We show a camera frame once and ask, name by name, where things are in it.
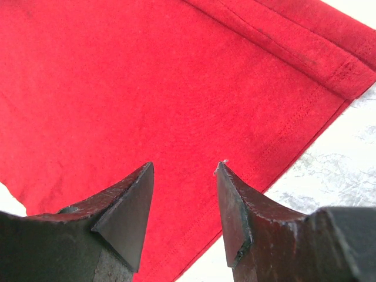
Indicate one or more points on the red t shirt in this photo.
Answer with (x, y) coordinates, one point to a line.
(92, 90)

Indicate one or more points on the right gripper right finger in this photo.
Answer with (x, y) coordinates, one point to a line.
(266, 241)

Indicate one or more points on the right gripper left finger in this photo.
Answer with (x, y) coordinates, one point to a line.
(98, 239)

